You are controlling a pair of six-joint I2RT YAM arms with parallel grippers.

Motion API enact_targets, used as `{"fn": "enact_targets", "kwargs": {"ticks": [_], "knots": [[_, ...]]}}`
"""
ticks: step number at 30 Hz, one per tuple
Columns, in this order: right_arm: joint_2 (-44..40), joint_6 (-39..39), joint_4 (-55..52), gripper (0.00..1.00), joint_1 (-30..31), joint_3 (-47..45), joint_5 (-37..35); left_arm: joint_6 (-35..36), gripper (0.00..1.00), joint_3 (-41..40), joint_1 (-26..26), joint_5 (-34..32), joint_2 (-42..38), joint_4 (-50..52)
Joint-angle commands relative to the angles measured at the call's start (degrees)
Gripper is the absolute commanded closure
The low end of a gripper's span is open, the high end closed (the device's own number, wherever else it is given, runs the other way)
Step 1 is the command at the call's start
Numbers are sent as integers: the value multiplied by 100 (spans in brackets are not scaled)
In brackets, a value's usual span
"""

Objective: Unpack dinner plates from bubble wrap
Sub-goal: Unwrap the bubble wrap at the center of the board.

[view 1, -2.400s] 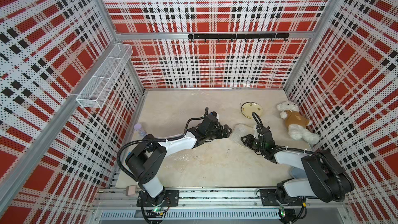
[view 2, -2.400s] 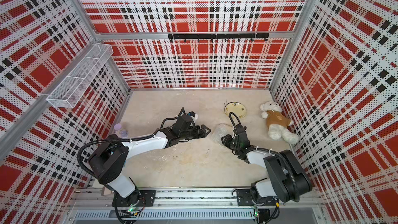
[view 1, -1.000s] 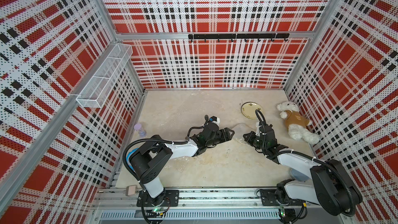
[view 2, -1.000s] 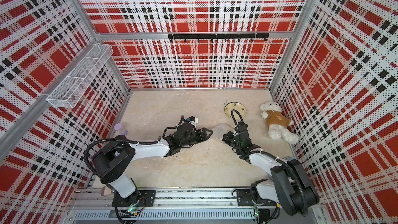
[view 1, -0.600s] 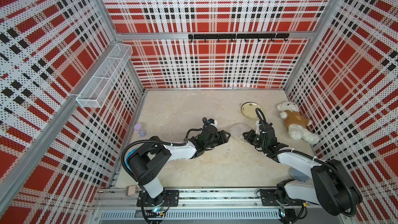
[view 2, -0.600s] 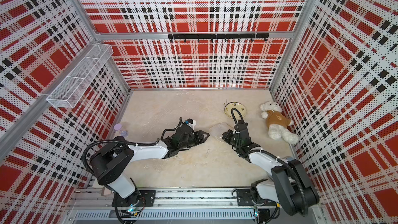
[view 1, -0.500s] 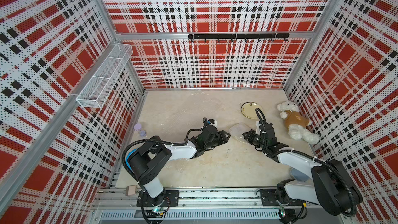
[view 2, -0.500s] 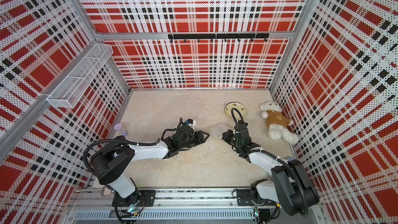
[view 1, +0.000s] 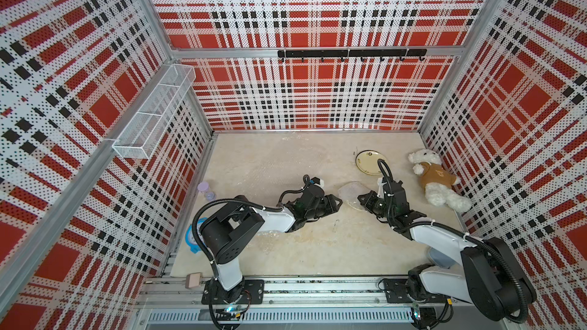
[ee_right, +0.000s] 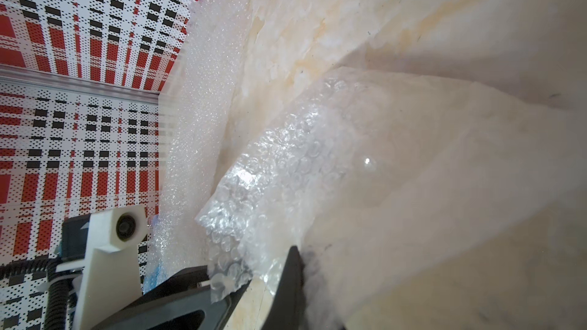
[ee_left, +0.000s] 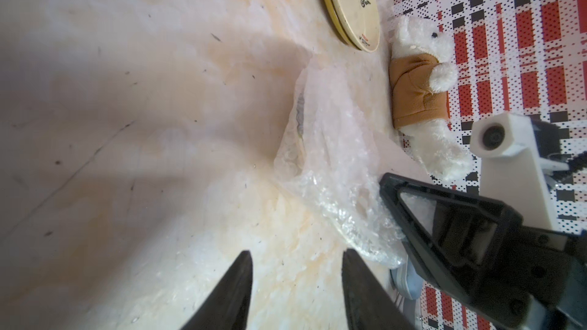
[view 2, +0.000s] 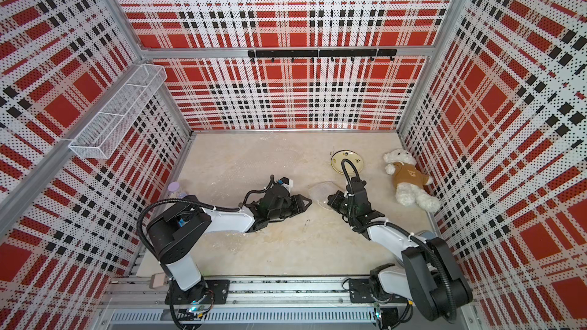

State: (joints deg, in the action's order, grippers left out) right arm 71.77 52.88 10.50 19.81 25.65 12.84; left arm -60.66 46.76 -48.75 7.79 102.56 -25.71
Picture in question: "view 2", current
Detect black wall hook rail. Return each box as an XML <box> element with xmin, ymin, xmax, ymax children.
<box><xmin>248</xmin><ymin>48</ymin><xmax>397</xmax><ymax>61</ymax></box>

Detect white teddy bear brown shirt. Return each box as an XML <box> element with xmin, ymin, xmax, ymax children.
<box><xmin>383</xmin><ymin>149</ymin><xmax>441</xmax><ymax>213</ymax></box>

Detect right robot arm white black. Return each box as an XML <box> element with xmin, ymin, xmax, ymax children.
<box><xmin>327</xmin><ymin>159</ymin><xmax>473</xmax><ymax>323</ymax></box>

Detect small beige box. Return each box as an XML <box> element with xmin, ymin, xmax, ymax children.
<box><xmin>149</xmin><ymin>273</ymin><xmax>168</xmax><ymax>290</ymax></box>

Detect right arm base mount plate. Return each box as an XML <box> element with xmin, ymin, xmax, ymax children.
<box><xmin>342</xmin><ymin>278</ymin><xmax>408</xmax><ymax>304</ymax></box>

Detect white wire mesh shelf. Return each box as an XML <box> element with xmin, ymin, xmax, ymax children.
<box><xmin>69</xmin><ymin>64</ymin><xmax>167</xmax><ymax>160</ymax></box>

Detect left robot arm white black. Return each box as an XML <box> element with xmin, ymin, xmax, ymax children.
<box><xmin>136</xmin><ymin>183</ymin><xmax>312</xmax><ymax>304</ymax></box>

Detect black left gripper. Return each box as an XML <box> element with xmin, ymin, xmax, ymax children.
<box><xmin>269</xmin><ymin>194</ymin><xmax>313</xmax><ymax>221</ymax></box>

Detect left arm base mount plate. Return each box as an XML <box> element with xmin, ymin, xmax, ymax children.
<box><xmin>164</xmin><ymin>280</ymin><xmax>230</xmax><ymax>305</ymax></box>

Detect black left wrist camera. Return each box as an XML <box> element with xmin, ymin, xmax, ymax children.
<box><xmin>276</xmin><ymin>177</ymin><xmax>294</xmax><ymax>191</ymax></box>

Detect cream dinner plate black characters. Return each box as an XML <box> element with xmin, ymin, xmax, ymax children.
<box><xmin>331</xmin><ymin>150</ymin><xmax>365</xmax><ymax>176</ymax></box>

